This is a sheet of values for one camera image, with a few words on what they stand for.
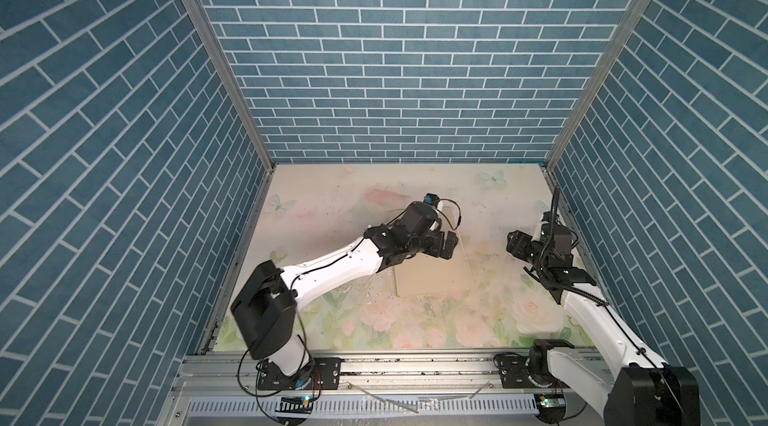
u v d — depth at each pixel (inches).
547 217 29.6
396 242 23.8
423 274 35.6
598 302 20.6
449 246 27.8
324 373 28.9
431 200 27.7
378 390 28.4
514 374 29.0
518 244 30.2
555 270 24.4
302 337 26.0
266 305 16.8
